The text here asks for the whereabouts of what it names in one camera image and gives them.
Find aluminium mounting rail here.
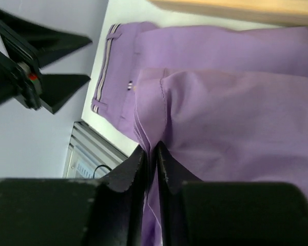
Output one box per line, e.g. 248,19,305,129
63,121,127,179

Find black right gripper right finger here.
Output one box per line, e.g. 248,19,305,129
155,142,308,245

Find wooden clothes rack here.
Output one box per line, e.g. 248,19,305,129
151,0,308,26

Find purple trousers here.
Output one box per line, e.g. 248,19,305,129
91,22,308,245

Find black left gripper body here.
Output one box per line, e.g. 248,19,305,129
0,9,43,110

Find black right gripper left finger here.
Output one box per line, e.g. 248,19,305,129
0,147,147,245

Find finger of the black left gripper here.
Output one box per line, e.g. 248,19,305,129
40,74,90,114
8,23,92,68

